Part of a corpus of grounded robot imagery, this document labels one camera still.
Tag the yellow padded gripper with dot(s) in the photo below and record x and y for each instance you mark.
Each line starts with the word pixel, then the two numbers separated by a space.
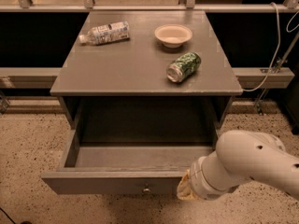
pixel 197 180

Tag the grey top drawer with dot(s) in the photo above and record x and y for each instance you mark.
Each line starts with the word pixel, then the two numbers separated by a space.
pixel 120 149

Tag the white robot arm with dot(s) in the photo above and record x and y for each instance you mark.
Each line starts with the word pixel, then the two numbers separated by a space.
pixel 241 157

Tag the green soda can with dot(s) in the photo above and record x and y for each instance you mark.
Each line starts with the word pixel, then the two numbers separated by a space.
pixel 182 67

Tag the grey wooden cabinet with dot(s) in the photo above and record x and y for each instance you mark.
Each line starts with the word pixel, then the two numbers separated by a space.
pixel 134 71

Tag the white paper bowl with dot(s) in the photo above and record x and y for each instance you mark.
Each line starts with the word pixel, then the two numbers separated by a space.
pixel 173 35

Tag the clear plastic water bottle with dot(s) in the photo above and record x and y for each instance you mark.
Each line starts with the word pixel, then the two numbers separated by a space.
pixel 104 34

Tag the metal railing frame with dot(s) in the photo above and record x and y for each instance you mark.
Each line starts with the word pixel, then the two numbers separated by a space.
pixel 43 77

